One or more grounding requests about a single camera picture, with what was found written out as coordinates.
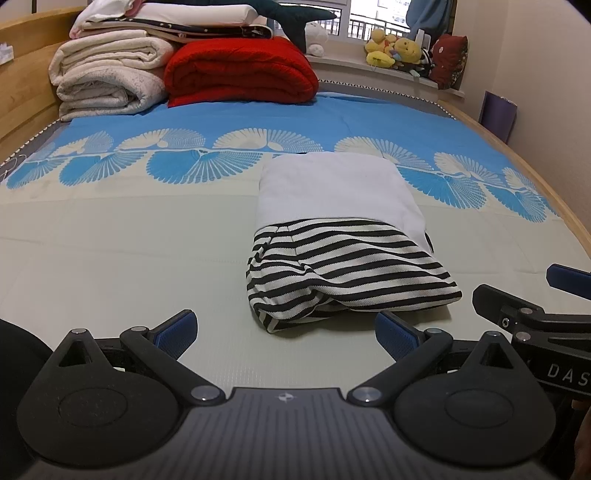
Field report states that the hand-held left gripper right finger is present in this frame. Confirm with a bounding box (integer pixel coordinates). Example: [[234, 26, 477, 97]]
[[346, 310, 542, 408]]

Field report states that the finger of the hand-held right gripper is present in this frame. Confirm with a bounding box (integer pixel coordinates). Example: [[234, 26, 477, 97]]
[[546, 263, 591, 290], [471, 283, 548, 334]]

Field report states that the white speckled folded quilt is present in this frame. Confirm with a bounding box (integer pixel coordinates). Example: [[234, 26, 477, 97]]
[[57, 60, 168, 122]]

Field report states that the yellow-headed plush toy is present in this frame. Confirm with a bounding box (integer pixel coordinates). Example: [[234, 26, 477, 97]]
[[390, 37, 424, 71]]

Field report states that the white and pink folded cloth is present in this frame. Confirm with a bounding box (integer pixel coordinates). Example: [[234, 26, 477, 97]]
[[69, 0, 149, 40]]

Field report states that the yellow plush toy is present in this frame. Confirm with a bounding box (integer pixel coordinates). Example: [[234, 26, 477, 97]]
[[364, 28, 394, 68]]

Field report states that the wooden bed frame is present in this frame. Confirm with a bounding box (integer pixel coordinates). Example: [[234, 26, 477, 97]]
[[0, 6, 591, 260]]

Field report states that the white folded blanket, dark trim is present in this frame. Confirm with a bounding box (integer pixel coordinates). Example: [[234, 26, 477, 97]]
[[80, 2, 274, 45]]

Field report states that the dark red cushion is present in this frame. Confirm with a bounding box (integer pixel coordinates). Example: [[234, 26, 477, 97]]
[[429, 33, 470, 91]]

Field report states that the blue and white bed sheet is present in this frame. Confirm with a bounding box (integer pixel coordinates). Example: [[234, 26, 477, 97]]
[[0, 90, 591, 393]]

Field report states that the dark teal shark plush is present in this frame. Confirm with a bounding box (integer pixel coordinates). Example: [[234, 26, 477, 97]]
[[185, 0, 339, 54]]

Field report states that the white window sill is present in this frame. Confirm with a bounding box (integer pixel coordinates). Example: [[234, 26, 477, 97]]
[[318, 52, 465, 100]]

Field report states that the window with balcony railing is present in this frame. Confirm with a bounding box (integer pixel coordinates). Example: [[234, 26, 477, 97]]
[[277, 0, 417, 41]]

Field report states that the striped plush toy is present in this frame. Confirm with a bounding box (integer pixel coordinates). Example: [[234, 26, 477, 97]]
[[412, 46, 437, 78]]

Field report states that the red folded blanket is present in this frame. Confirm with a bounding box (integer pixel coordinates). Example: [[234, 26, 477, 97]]
[[163, 37, 321, 108]]

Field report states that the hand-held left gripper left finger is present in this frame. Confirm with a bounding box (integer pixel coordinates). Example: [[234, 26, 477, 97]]
[[45, 309, 225, 408]]

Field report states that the striped hooded top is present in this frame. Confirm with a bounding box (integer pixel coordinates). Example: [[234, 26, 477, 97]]
[[246, 152, 464, 334]]

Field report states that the white plush toy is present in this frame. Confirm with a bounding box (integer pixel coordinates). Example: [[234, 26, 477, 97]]
[[304, 21, 330, 57]]

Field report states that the purple box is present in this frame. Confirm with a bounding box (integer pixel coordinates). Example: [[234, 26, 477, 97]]
[[479, 89, 518, 142]]

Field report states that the blue curtain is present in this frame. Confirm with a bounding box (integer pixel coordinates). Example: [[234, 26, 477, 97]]
[[406, 0, 458, 45]]

